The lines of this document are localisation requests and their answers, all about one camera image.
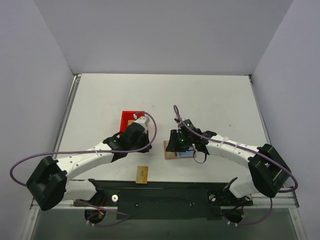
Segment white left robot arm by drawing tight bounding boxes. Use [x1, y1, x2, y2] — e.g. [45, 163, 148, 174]
[26, 116, 152, 211]

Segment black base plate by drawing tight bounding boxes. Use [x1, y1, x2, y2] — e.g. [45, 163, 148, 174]
[88, 179, 253, 221]

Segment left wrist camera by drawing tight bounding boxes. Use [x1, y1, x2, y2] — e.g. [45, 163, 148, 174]
[133, 113, 150, 129]

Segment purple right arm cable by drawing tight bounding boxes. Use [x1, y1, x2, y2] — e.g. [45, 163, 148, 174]
[173, 104, 300, 227]

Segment red plastic bin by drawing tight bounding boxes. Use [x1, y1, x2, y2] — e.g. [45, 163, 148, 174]
[119, 110, 145, 136]

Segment tan leather card holder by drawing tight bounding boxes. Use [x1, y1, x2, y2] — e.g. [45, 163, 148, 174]
[163, 140, 194, 160]

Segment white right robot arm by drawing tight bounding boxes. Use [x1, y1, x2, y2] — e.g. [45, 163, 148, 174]
[165, 118, 291, 205]

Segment aluminium frame rail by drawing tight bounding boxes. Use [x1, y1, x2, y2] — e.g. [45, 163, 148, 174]
[252, 191, 300, 209]

